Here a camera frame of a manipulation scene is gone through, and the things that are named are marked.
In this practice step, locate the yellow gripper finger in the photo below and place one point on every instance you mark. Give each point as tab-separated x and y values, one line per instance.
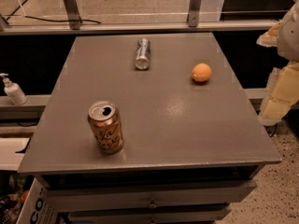
269	38
282	93

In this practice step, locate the silver redbull can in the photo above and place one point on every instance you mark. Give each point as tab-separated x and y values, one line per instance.
142	57

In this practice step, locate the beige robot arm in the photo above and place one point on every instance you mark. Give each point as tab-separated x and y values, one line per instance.
288	35

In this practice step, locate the orange soda can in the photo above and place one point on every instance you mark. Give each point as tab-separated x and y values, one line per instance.
105	123

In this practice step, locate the orange fruit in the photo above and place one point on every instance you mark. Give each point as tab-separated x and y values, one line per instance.
201	72

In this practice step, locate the grey drawer cabinet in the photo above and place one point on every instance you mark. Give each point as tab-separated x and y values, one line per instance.
190	149

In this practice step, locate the white pump bottle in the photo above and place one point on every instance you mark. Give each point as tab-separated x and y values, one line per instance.
13	91

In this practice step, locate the white cardboard box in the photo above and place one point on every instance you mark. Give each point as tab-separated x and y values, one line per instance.
36	209

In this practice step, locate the right metal post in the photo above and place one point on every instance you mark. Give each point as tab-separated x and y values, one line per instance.
193	13

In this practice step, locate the metal post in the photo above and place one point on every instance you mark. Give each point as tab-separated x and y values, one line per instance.
193	13
73	16

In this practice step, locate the left metal post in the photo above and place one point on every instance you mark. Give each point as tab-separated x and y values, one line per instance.
73	16

